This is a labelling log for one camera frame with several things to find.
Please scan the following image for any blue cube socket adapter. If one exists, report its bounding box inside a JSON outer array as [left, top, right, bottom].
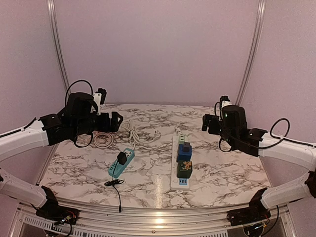
[[176, 145, 192, 162]]

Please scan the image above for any aluminium front frame rail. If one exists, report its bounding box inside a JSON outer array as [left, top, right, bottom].
[[9, 198, 297, 237]]

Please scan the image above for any left aluminium corner post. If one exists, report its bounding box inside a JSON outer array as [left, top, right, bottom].
[[46, 0, 70, 91]]

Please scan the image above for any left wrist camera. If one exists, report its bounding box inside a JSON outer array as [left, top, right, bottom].
[[93, 88, 107, 116]]

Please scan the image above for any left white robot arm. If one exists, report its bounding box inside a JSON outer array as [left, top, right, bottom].
[[0, 89, 123, 220]]

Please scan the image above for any white bundled power cable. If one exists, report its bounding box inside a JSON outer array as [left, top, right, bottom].
[[120, 119, 161, 151]]

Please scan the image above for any aluminium corner post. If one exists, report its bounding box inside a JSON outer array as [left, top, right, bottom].
[[46, 0, 70, 91], [236, 0, 267, 106]]

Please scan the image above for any right aluminium corner post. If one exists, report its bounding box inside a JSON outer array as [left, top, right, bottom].
[[236, 0, 267, 106]]

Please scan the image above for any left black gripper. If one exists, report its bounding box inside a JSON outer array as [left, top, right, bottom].
[[73, 112, 123, 137]]

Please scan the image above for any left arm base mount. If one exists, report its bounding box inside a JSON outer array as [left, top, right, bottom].
[[36, 206, 79, 225]]

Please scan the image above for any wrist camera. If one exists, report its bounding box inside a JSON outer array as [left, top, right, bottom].
[[93, 88, 107, 116], [214, 95, 232, 121]]

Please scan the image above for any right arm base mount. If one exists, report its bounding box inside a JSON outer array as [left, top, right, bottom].
[[227, 207, 271, 226]]

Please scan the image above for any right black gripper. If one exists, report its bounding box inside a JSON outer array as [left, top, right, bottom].
[[202, 114, 236, 147]]

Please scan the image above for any mint green usb charger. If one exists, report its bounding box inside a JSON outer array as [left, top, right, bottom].
[[178, 136, 185, 145]]

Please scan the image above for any long white power strip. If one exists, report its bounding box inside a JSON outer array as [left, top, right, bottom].
[[170, 134, 193, 192]]

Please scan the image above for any black charger with thin cable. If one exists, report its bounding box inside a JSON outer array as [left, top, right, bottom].
[[104, 152, 127, 213]]

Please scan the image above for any pink coiled power cable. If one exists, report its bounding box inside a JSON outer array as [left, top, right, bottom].
[[91, 131, 115, 149]]

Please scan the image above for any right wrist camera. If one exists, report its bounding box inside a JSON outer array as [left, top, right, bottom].
[[214, 95, 232, 121]]

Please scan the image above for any dark green dragon cube adapter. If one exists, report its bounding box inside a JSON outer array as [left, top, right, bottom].
[[177, 161, 193, 179]]

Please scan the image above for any teal power strip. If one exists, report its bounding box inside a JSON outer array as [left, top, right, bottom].
[[108, 148, 135, 179]]

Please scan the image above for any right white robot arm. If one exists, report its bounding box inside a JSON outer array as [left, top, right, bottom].
[[201, 105, 316, 223]]

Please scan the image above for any small black plug adapter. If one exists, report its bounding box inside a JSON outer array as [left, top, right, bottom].
[[182, 142, 192, 153]]

